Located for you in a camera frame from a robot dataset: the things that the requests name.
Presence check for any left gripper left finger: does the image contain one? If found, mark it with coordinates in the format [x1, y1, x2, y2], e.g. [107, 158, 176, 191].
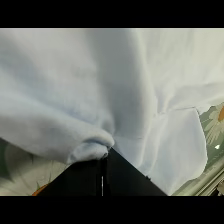
[35, 158, 103, 197]

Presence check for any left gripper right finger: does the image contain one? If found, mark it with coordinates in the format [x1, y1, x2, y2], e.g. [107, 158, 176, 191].
[102, 147, 168, 197]

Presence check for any light blue shirt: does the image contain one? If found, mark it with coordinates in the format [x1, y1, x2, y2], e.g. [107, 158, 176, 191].
[0, 28, 224, 196]

